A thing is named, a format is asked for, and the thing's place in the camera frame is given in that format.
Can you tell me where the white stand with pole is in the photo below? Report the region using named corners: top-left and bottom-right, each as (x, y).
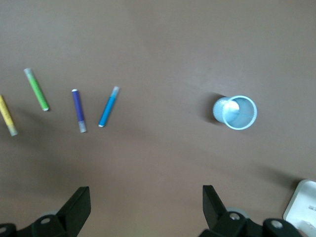
top-left (282, 179), bottom-right (316, 237)

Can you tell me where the light blue mesh cup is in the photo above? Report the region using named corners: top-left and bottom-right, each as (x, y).
top-left (212, 95), bottom-right (258, 131)

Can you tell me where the green marker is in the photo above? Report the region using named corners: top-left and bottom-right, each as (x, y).
top-left (23, 68), bottom-right (50, 112)

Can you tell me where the yellow marker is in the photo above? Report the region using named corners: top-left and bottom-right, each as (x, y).
top-left (0, 94), bottom-right (19, 137)

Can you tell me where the purple marker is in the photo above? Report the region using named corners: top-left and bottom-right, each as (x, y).
top-left (71, 88), bottom-right (87, 133)

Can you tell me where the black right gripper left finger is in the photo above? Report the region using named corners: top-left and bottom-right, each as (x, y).
top-left (17, 186), bottom-right (92, 237)

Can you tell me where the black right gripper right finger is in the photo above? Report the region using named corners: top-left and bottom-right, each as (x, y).
top-left (202, 185), bottom-right (303, 237)

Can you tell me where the blue marker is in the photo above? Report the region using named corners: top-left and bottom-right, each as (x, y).
top-left (98, 86), bottom-right (120, 128)

